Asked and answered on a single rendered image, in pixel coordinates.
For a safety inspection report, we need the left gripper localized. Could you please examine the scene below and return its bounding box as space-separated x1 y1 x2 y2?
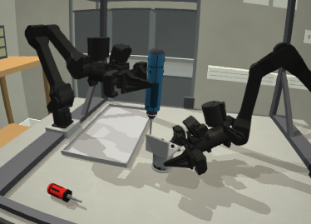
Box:
164 125 215 175

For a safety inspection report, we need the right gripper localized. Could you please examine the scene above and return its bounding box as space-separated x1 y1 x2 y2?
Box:
101 62 153 98

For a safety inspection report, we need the blue cylinder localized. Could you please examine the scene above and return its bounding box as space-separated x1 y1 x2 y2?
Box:
145 48 165 134

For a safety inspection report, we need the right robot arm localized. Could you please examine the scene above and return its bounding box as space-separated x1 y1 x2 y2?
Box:
25 24 131 129

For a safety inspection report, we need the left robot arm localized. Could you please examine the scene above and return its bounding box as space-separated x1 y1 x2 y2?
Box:
183 42 311 147

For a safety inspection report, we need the white l-shaped bracket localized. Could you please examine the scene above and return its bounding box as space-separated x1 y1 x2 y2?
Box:
146 134 181 160

